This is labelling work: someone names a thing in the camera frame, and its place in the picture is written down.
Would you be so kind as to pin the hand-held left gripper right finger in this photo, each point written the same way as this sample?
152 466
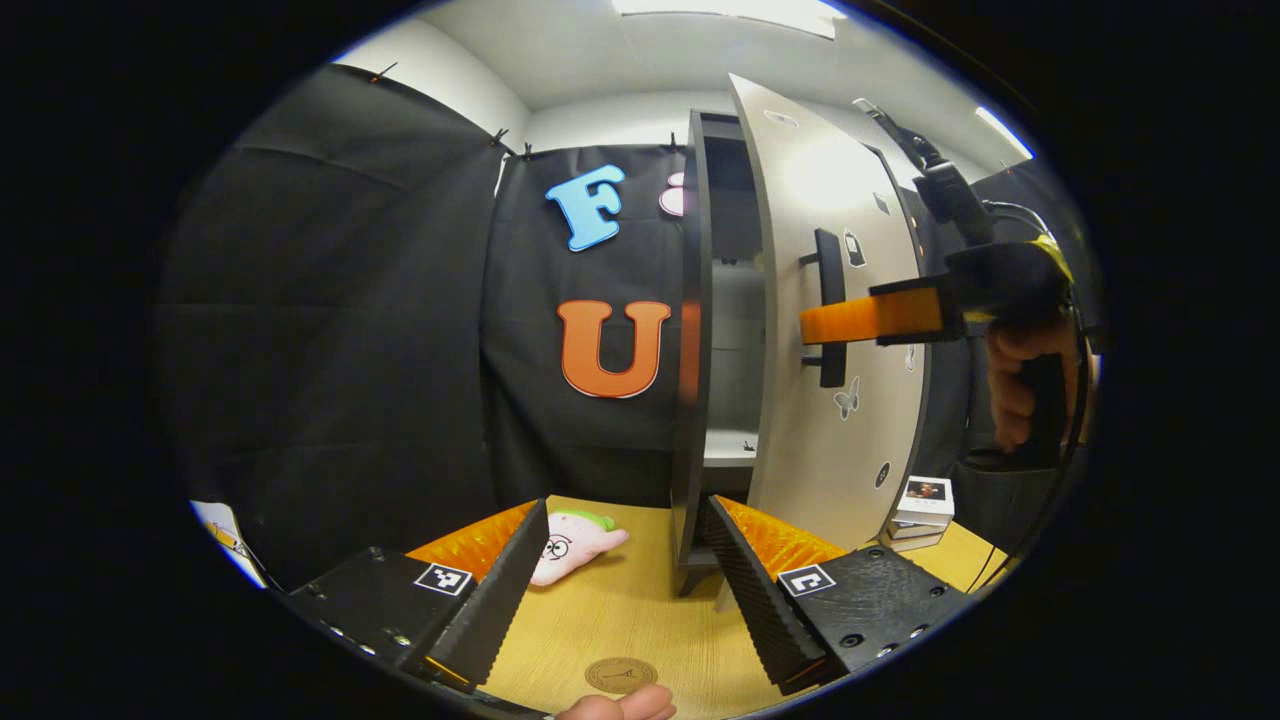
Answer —
760 610

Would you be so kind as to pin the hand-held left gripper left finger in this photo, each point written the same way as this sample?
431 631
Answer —
500 600

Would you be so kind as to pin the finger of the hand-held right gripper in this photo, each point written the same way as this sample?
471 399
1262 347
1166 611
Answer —
900 318

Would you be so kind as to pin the ceiling light panel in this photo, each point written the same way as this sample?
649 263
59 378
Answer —
1005 132
730 12

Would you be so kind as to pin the pink plush toy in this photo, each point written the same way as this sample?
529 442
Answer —
580 545

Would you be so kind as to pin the dark grey cabinet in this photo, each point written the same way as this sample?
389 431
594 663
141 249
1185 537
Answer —
690 350

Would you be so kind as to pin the white photo box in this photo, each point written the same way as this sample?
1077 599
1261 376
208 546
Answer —
925 500

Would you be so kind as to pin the round brown coaster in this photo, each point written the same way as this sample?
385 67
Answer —
621 675

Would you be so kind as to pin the grey cabinet door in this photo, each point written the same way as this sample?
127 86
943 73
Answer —
800 430

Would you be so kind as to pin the white cabinet shelf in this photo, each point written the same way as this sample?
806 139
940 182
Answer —
728 450

